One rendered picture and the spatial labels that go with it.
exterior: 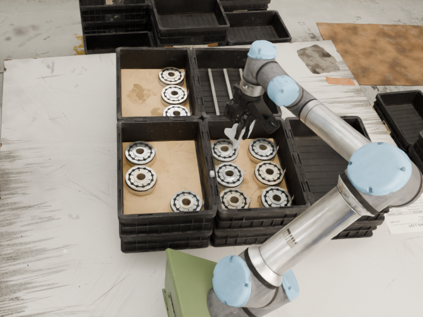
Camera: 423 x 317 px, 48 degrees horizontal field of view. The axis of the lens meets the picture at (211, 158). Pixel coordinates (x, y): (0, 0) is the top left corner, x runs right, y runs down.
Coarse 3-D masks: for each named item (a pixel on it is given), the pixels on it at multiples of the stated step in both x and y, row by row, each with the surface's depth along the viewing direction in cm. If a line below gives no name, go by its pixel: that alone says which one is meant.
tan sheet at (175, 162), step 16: (128, 144) 169; (160, 144) 171; (176, 144) 171; (192, 144) 172; (160, 160) 166; (176, 160) 167; (192, 160) 167; (160, 176) 161; (176, 176) 162; (192, 176) 163; (128, 192) 156; (160, 192) 157; (128, 208) 152; (144, 208) 153; (160, 208) 153
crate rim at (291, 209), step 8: (208, 120) 167; (216, 120) 167; (224, 120) 168; (256, 120) 170; (280, 120) 171; (208, 136) 162; (288, 136) 166; (208, 144) 160; (288, 144) 164; (208, 152) 158; (296, 160) 160; (296, 168) 157; (216, 176) 152; (216, 184) 149; (304, 184) 153; (216, 192) 147; (304, 192) 151; (216, 200) 146; (240, 208) 145; (248, 208) 145; (256, 208) 145; (264, 208) 146; (272, 208) 146; (280, 208) 146; (288, 208) 147; (296, 208) 147; (304, 208) 147; (224, 216) 145; (232, 216) 145
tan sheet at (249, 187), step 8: (240, 144) 175; (248, 144) 175; (240, 152) 172; (240, 160) 170; (248, 160) 170; (240, 168) 168; (248, 168) 168; (248, 176) 166; (248, 184) 163; (256, 184) 164; (248, 192) 161; (256, 192) 162; (256, 200) 160
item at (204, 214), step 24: (120, 120) 162; (144, 120) 164; (168, 120) 165; (192, 120) 166; (120, 144) 156; (120, 168) 149; (120, 192) 145; (120, 216) 138; (144, 216) 139; (168, 216) 140; (192, 216) 142
